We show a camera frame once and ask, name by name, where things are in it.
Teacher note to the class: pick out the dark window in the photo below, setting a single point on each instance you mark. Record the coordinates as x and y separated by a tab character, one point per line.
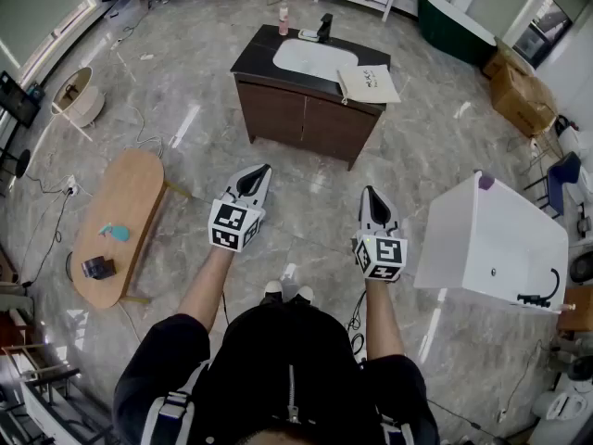
542	33

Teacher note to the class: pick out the green oval bathtub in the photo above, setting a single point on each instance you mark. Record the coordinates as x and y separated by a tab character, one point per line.
445	30

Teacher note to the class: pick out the oval wooden table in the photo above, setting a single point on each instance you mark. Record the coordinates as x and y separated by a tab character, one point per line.
120	202

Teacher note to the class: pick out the person's right white shoe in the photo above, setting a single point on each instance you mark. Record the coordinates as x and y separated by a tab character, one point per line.
304	292

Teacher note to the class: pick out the purple pad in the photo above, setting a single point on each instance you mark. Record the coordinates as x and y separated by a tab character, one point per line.
486	182

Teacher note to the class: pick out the beige cloth bag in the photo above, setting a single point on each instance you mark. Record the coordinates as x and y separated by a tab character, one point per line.
368	84

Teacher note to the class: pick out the black round appliance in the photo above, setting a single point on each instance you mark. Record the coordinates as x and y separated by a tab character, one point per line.
583	267

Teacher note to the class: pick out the white rounded appliance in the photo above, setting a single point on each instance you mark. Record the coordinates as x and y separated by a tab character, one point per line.
558	406

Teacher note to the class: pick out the person's right forearm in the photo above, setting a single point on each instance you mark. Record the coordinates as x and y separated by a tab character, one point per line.
382	318

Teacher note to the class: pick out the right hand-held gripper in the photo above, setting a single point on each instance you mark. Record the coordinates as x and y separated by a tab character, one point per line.
384	253

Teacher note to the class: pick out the black monitor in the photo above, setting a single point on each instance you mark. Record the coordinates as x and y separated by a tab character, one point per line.
16	102

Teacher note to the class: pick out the white rectangular bathtub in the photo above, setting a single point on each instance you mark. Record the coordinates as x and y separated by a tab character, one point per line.
486	239

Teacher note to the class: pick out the dark wood vanity cabinet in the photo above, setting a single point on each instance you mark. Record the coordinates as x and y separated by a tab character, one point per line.
278	109

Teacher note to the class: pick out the white plastic sack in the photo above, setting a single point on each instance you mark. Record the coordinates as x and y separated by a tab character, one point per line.
576	142

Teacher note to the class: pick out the clear plastic bin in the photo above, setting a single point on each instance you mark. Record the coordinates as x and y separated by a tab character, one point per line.
127	9

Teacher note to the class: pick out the white power strip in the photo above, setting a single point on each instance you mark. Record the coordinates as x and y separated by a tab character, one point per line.
71	186

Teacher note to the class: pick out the large cardboard box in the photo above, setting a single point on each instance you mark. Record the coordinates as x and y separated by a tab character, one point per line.
521	100

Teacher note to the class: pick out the black round stool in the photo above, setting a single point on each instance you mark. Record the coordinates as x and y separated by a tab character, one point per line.
22	162

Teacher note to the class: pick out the person's left forearm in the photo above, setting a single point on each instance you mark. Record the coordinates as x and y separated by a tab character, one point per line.
204	290

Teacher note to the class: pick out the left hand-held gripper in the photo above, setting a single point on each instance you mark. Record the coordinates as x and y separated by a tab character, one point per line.
227	223

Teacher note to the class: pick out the person's black clothed body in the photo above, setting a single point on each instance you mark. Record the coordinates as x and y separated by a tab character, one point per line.
287	364

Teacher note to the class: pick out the black bathtub faucet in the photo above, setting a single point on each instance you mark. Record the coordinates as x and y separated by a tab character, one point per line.
533	300

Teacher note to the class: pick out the dark small container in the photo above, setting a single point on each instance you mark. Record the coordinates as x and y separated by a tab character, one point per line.
98	267

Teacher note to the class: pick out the brown box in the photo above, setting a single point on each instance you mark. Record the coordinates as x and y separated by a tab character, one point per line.
576	308

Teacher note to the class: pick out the white sink basin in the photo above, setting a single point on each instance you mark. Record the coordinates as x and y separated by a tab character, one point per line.
310	58

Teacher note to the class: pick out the small cardboard box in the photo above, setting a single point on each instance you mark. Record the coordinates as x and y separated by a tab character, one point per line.
502	60

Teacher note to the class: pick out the blue chair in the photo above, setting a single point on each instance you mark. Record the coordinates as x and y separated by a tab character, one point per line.
563	174

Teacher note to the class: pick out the pink bottle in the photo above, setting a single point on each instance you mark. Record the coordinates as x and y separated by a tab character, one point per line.
283	23

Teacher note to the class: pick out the teal spray bottle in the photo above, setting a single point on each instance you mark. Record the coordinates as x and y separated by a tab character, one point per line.
118	233

